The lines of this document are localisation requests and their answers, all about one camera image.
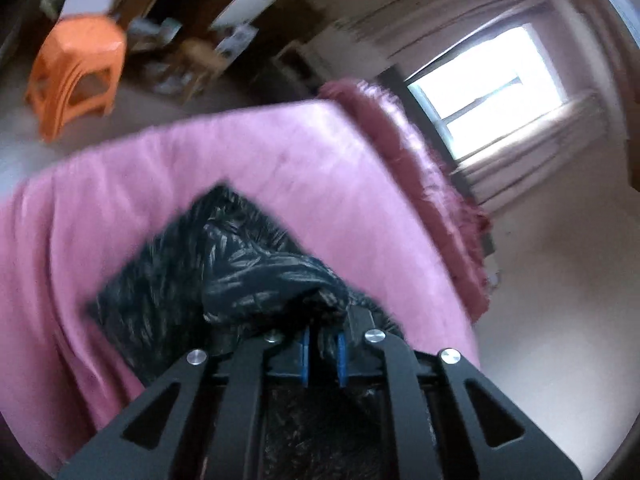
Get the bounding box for pink bed sheet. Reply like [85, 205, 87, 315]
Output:
[0, 100, 483, 476]

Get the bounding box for light curtain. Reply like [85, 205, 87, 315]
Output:
[455, 95, 621, 213]
[350, 0, 556, 58]

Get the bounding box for window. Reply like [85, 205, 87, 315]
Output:
[407, 25, 568, 161]

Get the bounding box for black patterned pants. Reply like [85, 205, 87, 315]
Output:
[87, 185, 406, 480]

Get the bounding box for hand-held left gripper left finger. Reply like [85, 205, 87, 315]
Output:
[57, 329, 313, 480]

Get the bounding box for orange plastic stool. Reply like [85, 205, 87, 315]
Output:
[25, 14, 128, 143]

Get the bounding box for white box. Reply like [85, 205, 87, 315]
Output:
[60, 0, 117, 18]

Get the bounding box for dark pink quilt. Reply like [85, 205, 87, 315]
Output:
[317, 79, 496, 323]

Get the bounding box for small wooden stool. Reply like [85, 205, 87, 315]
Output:
[177, 39, 228, 102]

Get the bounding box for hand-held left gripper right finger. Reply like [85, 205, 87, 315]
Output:
[336, 308, 584, 480]

